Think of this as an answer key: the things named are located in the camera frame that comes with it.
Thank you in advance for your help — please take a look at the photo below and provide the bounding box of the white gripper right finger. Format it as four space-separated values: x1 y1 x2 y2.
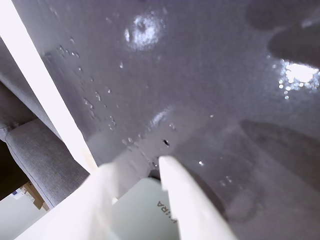
158 154 239 240

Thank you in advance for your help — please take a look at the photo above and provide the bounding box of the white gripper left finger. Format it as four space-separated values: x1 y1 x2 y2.
14 159 123 240

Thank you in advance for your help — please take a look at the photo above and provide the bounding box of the pale green steel-rimmed cup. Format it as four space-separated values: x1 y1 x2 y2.
109 172 181 240

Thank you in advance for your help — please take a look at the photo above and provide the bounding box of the brown cardboard box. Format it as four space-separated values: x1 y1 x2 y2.
21 181 50 211

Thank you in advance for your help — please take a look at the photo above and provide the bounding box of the grey fabric sofa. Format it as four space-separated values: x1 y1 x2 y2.
0 37 91 209

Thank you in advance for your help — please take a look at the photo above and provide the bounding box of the dark grey table mat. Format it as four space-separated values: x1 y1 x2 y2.
11 0 320 240

